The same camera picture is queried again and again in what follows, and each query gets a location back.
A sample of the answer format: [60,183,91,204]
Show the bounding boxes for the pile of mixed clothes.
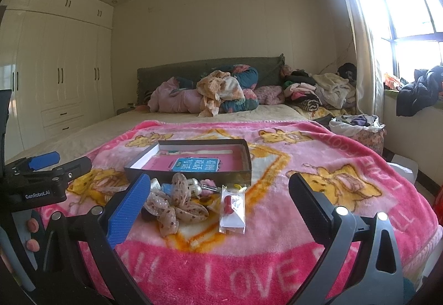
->
[280,63,357,119]

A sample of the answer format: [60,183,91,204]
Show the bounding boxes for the cream curtain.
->
[345,0,384,117]

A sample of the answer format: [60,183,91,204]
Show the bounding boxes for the window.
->
[362,0,442,83]

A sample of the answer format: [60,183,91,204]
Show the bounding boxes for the dark green headboard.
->
[136,54,285,105]

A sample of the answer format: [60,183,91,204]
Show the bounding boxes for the dark shallow cardboard box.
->
[124,139,251,186]

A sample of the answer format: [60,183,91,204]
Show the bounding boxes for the pink fuzzy hair clip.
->
[200,179,222,196]

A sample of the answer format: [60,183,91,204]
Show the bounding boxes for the floral peach cloth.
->
[196,70,245,117]

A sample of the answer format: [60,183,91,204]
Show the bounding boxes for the pink bedding bundle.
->
[147,77,203,114]

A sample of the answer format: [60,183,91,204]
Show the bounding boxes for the person's left hand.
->
[0,216,44,274]

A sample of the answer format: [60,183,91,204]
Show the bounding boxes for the bagged red earrings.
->
[218,186,246,234]

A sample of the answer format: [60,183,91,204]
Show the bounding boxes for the laundry bag with clothes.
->
[329,114,386,156]

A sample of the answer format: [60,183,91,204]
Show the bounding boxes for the dark teal floral quilt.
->
[218,64,259,113]

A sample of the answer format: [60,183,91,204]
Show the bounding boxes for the black jacket on sill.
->
[396,66,442,117]

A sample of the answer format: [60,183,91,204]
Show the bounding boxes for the cream built-in wardrobe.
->
[1,0,115,160]

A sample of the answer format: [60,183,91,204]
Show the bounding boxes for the blue small jewelry box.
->
[161,183,174,196]

